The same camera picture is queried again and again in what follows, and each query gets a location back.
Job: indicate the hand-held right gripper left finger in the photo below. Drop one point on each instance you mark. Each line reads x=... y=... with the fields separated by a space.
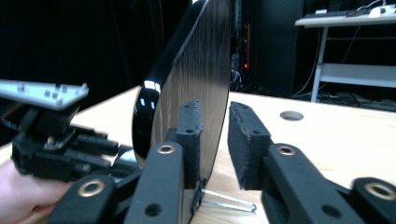
x=191 y=155

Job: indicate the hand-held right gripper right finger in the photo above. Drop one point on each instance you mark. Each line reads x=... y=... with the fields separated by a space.
x=246 y=155

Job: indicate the black plate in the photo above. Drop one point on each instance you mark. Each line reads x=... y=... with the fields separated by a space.
x=202 y=62

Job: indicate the black computer tower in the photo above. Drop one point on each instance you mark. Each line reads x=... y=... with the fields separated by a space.
x=274 y=46

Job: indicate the white metal desk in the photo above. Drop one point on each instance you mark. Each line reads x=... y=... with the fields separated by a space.
x=358 y=74

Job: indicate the small white device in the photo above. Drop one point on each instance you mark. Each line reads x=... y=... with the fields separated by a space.
x=320 y=11

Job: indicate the black keyboard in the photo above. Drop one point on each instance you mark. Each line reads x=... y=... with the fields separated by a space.
x=336 y=13

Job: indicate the white mouse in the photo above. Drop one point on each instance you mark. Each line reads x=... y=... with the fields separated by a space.
x=378 y=11

